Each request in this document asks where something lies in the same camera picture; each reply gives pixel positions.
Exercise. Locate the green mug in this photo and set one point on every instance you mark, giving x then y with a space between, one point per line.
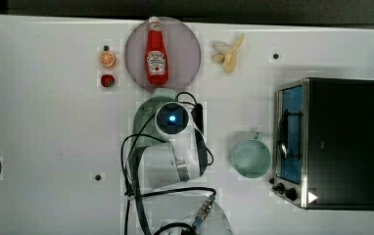
251 158

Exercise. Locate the orange slice toy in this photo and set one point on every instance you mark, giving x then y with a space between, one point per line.
107 59

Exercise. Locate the red ketchup bottle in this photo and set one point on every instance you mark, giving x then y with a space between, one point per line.
156 56

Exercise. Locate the black toaster oven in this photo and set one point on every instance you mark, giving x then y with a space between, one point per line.
324 144

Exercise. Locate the red strawberry toy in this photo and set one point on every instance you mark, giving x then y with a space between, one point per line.
107 80

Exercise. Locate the grey round plate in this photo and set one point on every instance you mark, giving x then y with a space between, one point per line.
182 47

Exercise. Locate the green plastic strainer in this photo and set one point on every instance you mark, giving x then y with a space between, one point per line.
144 118

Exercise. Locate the peeled banana toy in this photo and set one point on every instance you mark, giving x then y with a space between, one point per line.
227 54

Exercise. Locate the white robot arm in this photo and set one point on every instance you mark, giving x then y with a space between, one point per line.
170 151

